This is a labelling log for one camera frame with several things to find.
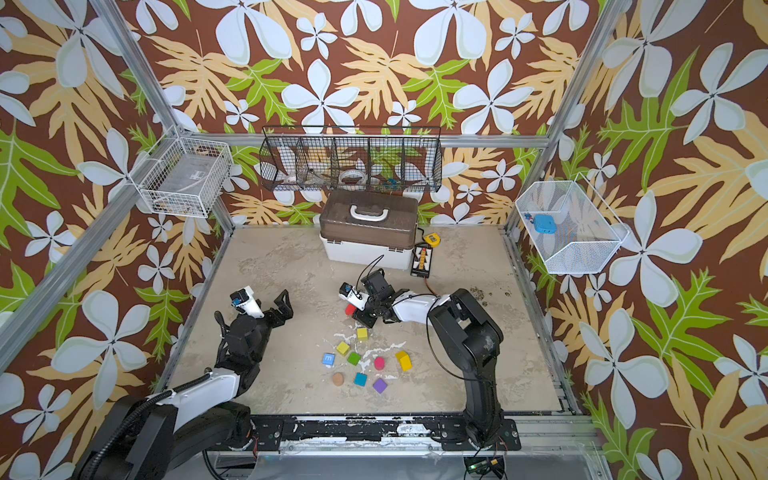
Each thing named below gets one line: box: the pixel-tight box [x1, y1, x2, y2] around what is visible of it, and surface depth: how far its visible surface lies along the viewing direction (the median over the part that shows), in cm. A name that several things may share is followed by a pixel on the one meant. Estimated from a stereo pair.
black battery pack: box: [410, 242, 434, 278], surface depth 110 cm
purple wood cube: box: [372, 377, 388, 394], surface depth 84 cm
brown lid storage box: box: [319, 190, 419, 271], surface depth 98 cm
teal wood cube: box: [353, 372, 368, 387], surface depth 85 cm
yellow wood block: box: [395, 350, 413, 372], surface depth 87 cm
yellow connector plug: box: [423, 232, 441, 248], surface depth 117 cm
